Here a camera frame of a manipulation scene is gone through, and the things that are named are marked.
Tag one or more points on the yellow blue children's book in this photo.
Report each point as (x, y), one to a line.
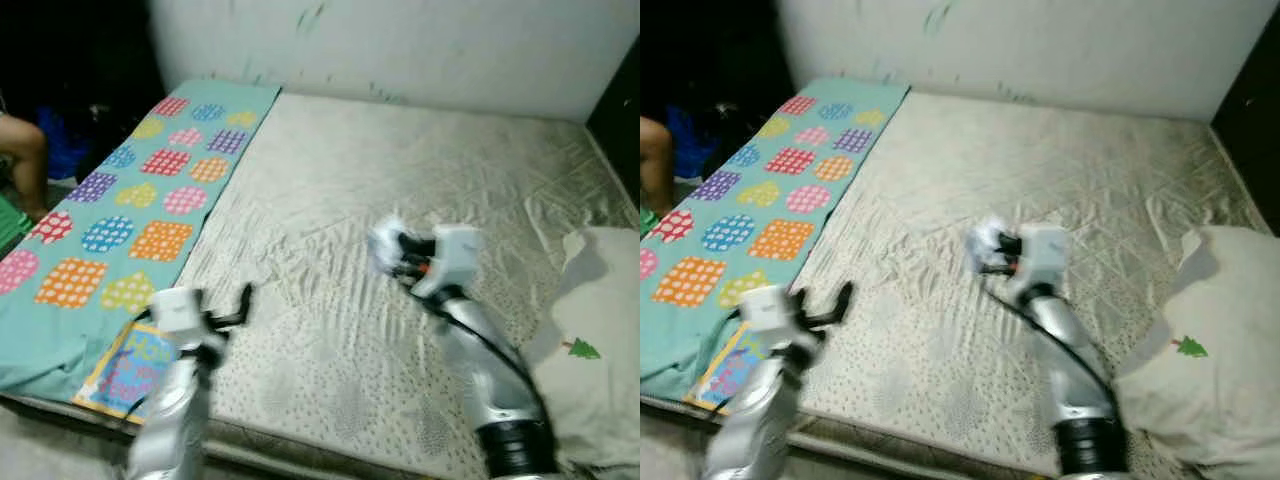
(115, 375)
(730, 375)

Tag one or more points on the white pillow with green tree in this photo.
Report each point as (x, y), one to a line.
(1220, 300)
(600, 300)

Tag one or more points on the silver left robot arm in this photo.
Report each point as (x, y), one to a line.
(750, 430)
(165, 430)

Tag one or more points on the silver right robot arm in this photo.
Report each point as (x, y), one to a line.
(1075, 370)
(480, 370)

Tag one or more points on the white quilted mattress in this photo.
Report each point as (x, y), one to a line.
(400, 160)
(1050, 170)

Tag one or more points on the teal blanket with coloured shapes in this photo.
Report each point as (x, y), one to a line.
(165, 215)
(800, 215)

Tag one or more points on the green plastic stool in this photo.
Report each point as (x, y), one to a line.
(10, 225)
(646, 220)

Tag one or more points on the black bag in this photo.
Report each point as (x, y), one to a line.
(735, 130)
(110, 135)

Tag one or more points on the blue bag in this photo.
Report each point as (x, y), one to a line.
(690, 140)
(62, 145)

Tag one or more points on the person's bare leg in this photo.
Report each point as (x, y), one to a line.
(655, 160)
(25, 150)

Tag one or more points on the black tufted headboard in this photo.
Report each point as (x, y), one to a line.
(1250, 130)
(620, 120)

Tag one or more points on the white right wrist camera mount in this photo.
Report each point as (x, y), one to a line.
(455, 250)
(1045, 250)

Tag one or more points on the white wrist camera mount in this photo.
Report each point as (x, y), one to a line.
(175, 308)
(770, 308)
(455, 250)
(1045, 250)

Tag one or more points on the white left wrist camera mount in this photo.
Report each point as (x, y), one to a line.
(770, 308)
(175, 308)

